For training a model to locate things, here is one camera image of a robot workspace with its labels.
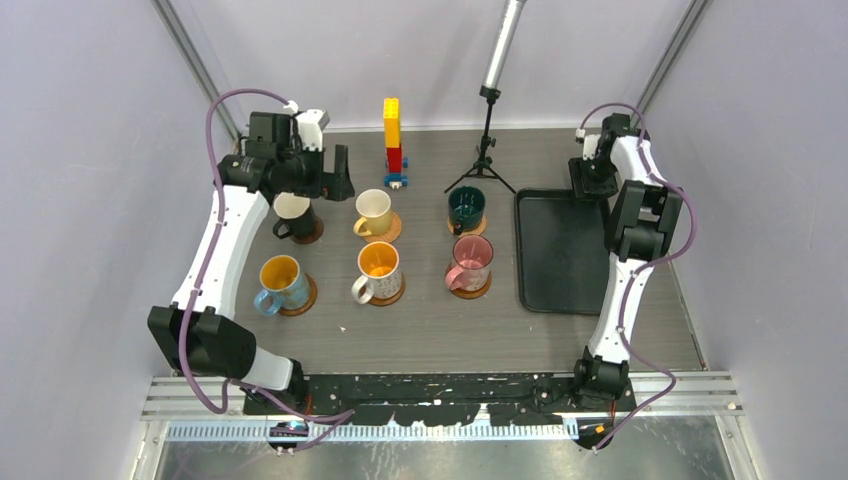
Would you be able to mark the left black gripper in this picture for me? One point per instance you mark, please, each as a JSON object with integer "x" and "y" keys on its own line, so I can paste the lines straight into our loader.
{"x": 334, "y": 186}

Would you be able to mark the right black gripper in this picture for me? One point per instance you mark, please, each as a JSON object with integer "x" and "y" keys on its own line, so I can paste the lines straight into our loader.
{"x": 579, "y": 171}

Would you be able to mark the yellow mug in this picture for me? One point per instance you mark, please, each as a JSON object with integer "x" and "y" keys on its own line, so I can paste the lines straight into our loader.
{"x": 375, "y": 213}

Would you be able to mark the dark walnut coaster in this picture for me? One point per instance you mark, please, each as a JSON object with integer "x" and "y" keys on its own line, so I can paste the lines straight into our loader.
{"x": 313, "y": 237}

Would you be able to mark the black mug white inside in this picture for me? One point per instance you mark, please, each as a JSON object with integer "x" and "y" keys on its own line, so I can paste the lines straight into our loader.
{"x": 296, "y": 217}

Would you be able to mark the woven orange coaster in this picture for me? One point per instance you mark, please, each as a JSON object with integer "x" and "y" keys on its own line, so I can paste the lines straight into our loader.
{"x": 476, "y": 231}
{"x": 392, "y": 234}

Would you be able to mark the white floral mug orange inside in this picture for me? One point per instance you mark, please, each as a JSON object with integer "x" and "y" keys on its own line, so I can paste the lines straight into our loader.
{"x": 380, "y": 272}

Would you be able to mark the black plastic tray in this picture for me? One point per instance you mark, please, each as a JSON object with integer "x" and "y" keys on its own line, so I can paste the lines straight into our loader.
{"x": 563, "y": 266}

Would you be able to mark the blue mug orange inside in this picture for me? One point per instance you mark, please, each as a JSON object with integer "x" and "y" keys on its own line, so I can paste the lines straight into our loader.
{"x": 275, "y": 275}

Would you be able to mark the brown ringed coaster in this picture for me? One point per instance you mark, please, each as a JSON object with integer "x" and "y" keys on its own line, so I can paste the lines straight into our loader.
{"x": 469, "y": 295}
{"x": 382, "y": 302}
{"x": 299, "y": 297}

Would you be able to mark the brown ringed coaster front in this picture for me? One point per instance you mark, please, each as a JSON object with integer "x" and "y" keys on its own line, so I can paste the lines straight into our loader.
{"x": 382, "y": 302}

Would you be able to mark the dark green mug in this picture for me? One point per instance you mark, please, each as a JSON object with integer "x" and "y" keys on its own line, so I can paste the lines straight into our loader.
{"x": 466, "y": 209}

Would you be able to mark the pink mug maroon inside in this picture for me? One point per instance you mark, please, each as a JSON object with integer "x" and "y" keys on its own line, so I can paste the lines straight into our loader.
{"x": 469, "y": 270}

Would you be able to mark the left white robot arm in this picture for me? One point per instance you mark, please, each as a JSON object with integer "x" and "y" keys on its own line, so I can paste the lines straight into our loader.
{"x": 196, "y": 331}

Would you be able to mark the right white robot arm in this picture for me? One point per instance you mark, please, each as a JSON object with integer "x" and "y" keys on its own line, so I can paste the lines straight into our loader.
{"x": 616, "y": 164}

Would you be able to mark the yellow red blue block tower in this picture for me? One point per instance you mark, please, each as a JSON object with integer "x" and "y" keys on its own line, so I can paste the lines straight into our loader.
{"x": 396, "y": 161}

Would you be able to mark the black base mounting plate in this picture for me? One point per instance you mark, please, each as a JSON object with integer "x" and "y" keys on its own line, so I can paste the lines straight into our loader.
{"x": 509, "y": 399}

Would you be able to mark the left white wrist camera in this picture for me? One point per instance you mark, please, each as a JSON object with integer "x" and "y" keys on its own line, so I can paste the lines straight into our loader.
{"x": 307, "y": 127}

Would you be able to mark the aluminium front rail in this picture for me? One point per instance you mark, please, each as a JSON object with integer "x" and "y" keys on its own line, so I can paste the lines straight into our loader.
{"x": 173, "y": 402}

